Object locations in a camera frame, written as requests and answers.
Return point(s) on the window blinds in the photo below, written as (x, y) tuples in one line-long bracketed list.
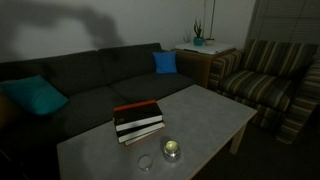
[(286, 20)]

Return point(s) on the middle black book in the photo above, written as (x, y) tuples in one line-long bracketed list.
[(131, 133)]

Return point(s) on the teal plant pot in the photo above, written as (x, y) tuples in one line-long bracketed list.
[(198, 41)]

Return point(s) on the striped armchair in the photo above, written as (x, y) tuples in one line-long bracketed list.
[(281, 80)]

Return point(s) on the teal cushion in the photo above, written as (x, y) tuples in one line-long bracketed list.
[(35, 94)]

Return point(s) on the black book with orange spine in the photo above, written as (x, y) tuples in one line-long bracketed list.
[(136, 114)]

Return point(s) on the blue cushion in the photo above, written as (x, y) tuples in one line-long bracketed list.
[(165, 62)]

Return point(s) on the silver candle tin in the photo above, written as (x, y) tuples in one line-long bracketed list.
[(171, 149)]

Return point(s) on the wooden side table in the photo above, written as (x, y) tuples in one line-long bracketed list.
[(196, 65)]

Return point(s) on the grey coffee table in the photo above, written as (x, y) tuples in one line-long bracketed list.
[(199, 120)]

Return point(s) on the dark grey fabric sofa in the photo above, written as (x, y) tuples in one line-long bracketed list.
[(94, 82)]

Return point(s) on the small white plant pot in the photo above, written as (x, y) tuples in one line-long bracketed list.
[(210, 41)]

